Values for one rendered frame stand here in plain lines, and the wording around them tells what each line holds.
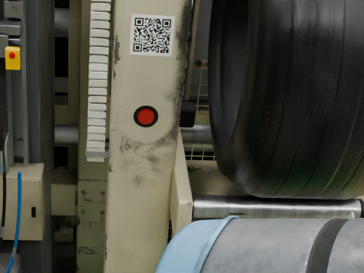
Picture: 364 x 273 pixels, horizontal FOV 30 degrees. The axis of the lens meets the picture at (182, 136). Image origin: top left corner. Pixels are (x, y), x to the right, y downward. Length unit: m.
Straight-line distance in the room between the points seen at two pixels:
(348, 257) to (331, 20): 0.66
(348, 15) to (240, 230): 0.63
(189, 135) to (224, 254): 1.07
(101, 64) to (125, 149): 0.18
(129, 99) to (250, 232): 0.80
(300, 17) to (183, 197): 0.40
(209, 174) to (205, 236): 1.10
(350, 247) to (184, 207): 0.82
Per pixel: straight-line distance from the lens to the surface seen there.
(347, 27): 1.06
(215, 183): 1.55
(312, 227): 0.46
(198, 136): 1.52
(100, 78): 1.23
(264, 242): 0.46
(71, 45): 2.01
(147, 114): 1.25
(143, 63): 1.21
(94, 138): 1.29
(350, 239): 0.44
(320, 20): 1.05
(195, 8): 1.60
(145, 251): 1.44
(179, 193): 1.25
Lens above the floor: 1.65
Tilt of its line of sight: 29 degrees down
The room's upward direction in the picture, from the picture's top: 6 degrees clockwise
